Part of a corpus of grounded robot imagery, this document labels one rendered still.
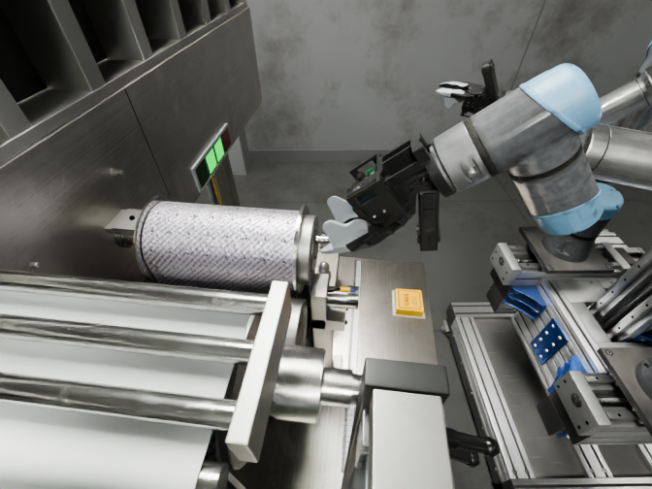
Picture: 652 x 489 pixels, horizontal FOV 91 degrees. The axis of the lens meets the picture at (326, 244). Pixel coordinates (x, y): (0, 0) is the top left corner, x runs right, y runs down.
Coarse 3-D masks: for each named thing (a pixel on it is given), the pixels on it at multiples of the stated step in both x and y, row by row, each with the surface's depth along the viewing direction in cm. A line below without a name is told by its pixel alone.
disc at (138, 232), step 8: (152, 200) 51; (160, 200) 53; (168, 200) 55; (144, 208) 49; (152, 208) 51; (144, 216) 49; (136, 224) 48; (144, 224) 50; (136, 232) 48; (136, 240) 48; (136, 248) 48; (136, 256) 49; (144, 264) 50; (144, 272) 50
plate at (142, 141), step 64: (192, 64) 74; (256, 64) 117; (64, 128) 43; (128, 128) 55; (192, 128) 76; (0, 192) 36; (64, 192) 44; (128, 192) 56; (192, 192) 78; (0, 256) 37; (64, 256) 45; (128, 256) 58
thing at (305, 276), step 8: (312, 216) 51; (304, 224) 49; (312, 224) 49; (304, 232) 48; (312, 232) 50; (304, 240) 48; (304, 248) 48; (304, 256) 48; (304, 264) 48; (304, 272) 49; (304, 280) 50
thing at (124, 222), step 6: (126, 210) 55; (132, 210) 54; (138, 210) 54; (114, 216) 54; (120, 216) 54; (126, 216) 53; (132, 216) 53; (114, 222) 53; (120, 222) 52; (126, 222) 52; (132, 222) 52; (108, 228) 52; (114, 228) 51; (120, 228) 51; (126, 228) 51; (132, 228) 51; (120, 234) 52; (126, 234) 52; (132, 234) 52
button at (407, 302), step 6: (396, 288) 88; (396, 294) 87; (402, 294) 87; (408, 294) 87; (414, 294) 87; (420, 294) 87; (396, 300) 86; (402, 300) 85; (408, 300) 85; (414, 300) 85; (420, 300) 85; (396, 306) 84; (402, 306) 84; (408, 306) 84; (414, 306) 84; (420, 306) 84; (396, 312) 85; (402, 312) 84; (408, 312) 84; (414, 312) 84; (420, 312) 83
